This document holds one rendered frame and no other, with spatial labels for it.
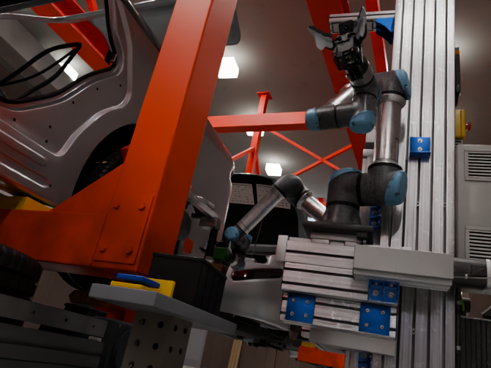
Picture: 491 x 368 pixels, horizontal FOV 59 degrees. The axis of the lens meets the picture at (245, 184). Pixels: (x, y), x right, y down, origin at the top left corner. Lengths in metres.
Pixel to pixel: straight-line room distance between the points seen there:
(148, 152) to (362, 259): 0.71
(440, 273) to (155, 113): 0.96
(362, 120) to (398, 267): 0.43
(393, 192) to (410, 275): 0.30
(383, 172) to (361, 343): 0.56
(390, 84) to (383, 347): 0.91
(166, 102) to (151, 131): 0.11
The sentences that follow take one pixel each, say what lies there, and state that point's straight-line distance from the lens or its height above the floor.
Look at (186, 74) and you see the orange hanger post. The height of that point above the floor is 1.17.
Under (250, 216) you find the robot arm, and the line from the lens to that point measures 2.17.
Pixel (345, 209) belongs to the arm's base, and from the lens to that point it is 1.51.
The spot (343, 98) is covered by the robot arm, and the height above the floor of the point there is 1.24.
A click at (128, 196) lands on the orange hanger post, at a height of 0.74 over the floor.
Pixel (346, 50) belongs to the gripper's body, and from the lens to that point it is 1.28.
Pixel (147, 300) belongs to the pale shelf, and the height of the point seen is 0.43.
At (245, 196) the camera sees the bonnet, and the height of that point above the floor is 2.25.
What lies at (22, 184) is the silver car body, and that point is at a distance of 1.62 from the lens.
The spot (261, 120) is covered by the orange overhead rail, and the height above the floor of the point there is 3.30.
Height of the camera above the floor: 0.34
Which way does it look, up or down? 22 degrees up
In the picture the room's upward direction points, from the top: 11 degrees clockwise
